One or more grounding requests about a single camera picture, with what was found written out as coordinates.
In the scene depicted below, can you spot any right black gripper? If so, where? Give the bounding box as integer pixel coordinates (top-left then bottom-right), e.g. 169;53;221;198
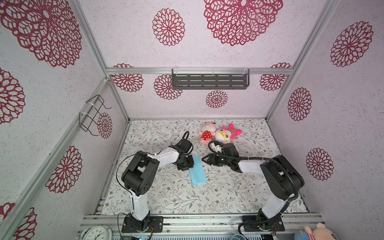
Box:
201;153;231;167

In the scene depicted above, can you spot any light blue paper sheet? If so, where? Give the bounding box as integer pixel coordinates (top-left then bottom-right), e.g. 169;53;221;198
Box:
189;156;207;186

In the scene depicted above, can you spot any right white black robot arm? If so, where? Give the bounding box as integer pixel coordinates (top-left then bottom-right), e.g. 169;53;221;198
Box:
202;141;305;221

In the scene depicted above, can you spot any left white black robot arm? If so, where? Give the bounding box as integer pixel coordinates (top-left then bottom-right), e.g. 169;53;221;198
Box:
121;139;194;223

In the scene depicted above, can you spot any yellow face plush doll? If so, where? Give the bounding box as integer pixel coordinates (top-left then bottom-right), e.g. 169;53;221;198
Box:
215;124;243;144

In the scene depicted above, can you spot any pink plush doll red dress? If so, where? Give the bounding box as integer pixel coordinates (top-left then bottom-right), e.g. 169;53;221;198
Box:
198;122;217;145

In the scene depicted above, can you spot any floral patterned table mat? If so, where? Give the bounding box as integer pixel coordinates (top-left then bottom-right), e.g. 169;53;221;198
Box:
98;120;280;215

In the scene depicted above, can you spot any teal round cup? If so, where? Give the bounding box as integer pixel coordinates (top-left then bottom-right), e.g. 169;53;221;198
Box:
229;234;247;240

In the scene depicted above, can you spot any white analog clock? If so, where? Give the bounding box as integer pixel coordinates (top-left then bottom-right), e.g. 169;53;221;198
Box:
80;225;113;240

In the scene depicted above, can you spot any blue plush toy foreground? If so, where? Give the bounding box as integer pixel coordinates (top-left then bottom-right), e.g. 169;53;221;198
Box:
294;230;310;240

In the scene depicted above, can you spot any pink plush toy foreground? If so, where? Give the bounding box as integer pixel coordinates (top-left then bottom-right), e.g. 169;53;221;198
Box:
304;223;338;240

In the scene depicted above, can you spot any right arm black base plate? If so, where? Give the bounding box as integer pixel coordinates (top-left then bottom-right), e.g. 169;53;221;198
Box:
242;215;286;232

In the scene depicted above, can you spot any grey slotted wall shelf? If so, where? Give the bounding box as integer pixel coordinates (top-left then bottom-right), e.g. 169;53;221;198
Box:
171;69;250;90

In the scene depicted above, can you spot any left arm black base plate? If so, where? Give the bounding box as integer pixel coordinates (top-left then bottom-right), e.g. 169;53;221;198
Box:
122;215;164;233

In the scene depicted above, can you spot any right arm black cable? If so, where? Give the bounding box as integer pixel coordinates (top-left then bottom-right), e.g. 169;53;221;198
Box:
207;140;300;203

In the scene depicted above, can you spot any black wire wall rack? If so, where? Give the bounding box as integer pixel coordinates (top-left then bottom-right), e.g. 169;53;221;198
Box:
79;95;113;139

